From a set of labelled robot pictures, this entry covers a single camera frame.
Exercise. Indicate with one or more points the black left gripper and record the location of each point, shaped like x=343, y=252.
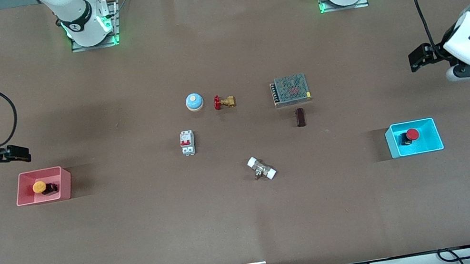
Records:
x=436, y=53

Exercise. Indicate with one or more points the yellow push button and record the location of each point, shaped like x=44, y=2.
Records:
x=38, y=187

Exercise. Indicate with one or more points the red push button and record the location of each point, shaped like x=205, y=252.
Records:
x=412, y=134

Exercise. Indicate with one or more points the pink plastic bin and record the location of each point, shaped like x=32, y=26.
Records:
x=25, y=188

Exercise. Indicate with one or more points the blue plastic bin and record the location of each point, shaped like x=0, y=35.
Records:
x=429, y=138

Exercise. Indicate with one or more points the metal mesh power supply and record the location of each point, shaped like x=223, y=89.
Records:
x=290, y=89

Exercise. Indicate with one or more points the dark brown rectangular block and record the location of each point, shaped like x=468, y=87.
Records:
x=300, y=117

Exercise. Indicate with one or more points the white circuit breaker red switches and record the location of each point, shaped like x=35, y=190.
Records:
x=187, y=143

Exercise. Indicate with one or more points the blue call bell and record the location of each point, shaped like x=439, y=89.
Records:
x=194, y=104

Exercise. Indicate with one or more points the metal valve with white ends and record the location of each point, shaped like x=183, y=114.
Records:
x=262, y=168

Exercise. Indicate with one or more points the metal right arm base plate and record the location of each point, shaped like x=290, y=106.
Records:
x=96, y=45

